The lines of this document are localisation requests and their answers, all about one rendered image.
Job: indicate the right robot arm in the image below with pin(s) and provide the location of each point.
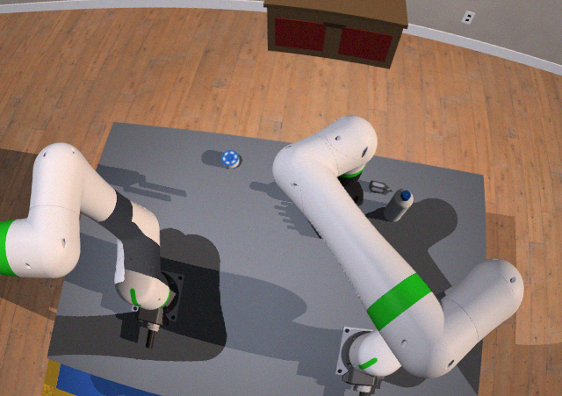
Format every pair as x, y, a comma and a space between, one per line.
428, 334

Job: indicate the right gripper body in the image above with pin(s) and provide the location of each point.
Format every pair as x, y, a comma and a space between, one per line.
353, 187

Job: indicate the white bottle with blue cap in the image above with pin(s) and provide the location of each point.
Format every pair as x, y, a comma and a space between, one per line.
398, 205

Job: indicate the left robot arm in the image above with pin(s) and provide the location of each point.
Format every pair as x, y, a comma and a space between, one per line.
47, 243

